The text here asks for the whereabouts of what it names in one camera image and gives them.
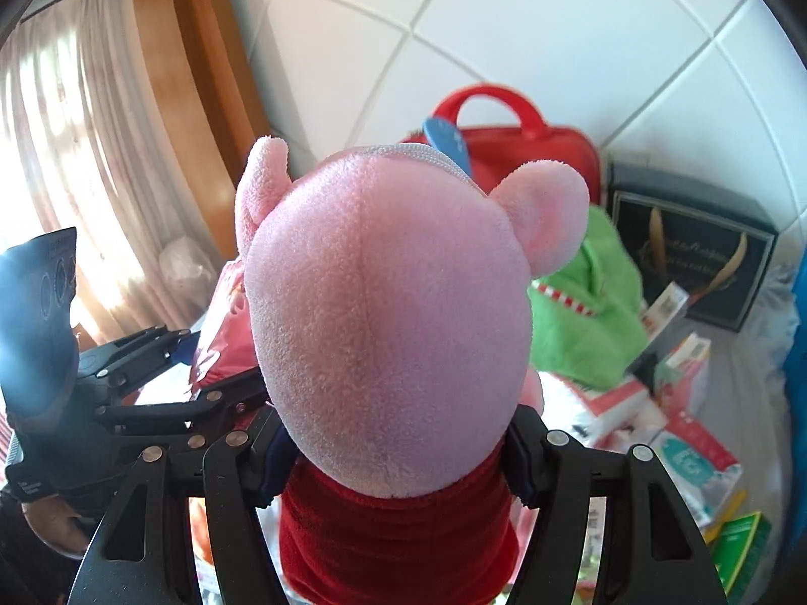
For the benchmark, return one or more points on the white striped tablecloth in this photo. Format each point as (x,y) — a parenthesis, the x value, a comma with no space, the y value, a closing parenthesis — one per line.
(750,378)

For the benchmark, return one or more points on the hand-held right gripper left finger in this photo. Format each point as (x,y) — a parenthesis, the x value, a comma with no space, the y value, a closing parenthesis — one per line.
(274,472)

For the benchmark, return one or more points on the blue plastic crate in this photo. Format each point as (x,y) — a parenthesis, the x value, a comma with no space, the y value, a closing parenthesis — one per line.
(797,340)

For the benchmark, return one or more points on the dark gift box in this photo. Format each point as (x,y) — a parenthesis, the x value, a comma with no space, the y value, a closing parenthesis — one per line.
(693,233)

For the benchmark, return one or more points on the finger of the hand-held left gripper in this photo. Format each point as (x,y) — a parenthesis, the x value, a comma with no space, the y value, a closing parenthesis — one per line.
(189,413)
(139,353)

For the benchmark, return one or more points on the green cardboard box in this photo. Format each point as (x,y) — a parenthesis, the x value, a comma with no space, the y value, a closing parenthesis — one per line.
(744,548)

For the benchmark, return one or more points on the white plastic bag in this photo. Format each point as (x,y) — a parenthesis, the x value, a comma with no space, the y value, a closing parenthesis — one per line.
(183,264)

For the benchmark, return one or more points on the person's left hand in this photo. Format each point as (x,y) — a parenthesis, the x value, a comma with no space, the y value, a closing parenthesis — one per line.
(57,524)

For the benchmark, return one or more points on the pile of small packets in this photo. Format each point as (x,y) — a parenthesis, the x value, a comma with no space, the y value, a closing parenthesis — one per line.
(687,460)

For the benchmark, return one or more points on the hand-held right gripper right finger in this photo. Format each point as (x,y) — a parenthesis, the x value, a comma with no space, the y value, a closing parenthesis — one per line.
(520,466)

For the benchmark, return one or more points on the pink pig plush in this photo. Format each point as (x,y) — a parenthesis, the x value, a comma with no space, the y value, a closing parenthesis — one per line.
(378,328)

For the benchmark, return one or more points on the red hard case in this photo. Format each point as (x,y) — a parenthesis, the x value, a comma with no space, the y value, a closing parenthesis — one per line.
(548,151)

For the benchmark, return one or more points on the wooden wall frame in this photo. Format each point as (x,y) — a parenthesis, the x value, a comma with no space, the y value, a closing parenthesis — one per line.
(189,75)

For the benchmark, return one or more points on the beige curtain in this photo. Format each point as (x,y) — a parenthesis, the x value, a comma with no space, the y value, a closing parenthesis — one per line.
(94,170)

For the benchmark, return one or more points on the green crocodile plush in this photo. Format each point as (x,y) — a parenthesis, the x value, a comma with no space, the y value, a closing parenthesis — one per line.
(599,328)

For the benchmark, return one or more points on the pink red plastic packet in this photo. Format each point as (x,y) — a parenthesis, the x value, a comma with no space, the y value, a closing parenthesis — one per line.
(217,340)

